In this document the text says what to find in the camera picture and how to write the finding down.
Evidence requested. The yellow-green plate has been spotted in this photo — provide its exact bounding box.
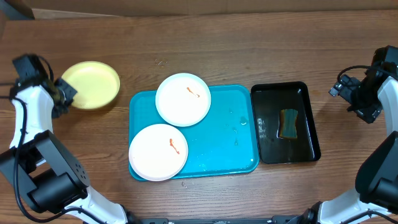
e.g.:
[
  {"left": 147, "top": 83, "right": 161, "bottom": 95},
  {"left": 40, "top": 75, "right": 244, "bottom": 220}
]
[{"left": 62, "top": 61, "right": 121, "bottom": 110}]

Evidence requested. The yellow green sponge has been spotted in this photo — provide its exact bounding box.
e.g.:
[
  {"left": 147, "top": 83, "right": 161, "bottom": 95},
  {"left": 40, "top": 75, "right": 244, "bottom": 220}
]
[{"left": 277, "top": 109, "right": 298, "bottom": 139}]

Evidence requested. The white plate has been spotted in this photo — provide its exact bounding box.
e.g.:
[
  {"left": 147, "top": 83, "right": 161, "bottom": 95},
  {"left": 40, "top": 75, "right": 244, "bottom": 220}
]
[
  {"left": 155, "top": 73, "right": 211, "bottom": 127},
  {"left": 129, "top": 124, "right": 188, "bottom": 182}
]

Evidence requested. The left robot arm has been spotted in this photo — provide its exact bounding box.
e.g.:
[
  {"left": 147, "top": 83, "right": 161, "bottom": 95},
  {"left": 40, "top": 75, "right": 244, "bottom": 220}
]
[{"left": 1, "top": 54, "right": 139, "bottom": 223}]

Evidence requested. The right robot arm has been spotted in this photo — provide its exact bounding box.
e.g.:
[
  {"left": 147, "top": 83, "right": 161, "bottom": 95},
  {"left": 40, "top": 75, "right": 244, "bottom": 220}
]
[{"left": 286, "top": 45, "right": 397, "bottom": 224}]

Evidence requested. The black water tray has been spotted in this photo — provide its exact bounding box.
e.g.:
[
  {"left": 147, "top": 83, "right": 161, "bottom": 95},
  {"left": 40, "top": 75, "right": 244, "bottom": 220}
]
[{"left": 251, "top": 82, "right": 321, "bottom": 164}]

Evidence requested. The blue plastic tray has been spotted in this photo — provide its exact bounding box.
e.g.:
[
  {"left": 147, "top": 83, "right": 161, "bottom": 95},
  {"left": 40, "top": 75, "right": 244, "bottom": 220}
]
[{"left": 129, "top": 85, "right": 259, "bottom": 181}]

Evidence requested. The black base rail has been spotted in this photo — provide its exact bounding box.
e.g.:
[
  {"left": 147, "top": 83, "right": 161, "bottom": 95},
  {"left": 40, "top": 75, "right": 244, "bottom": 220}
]
[{"left": 133, "top": 215, "right": 299, "bottom": 224}]

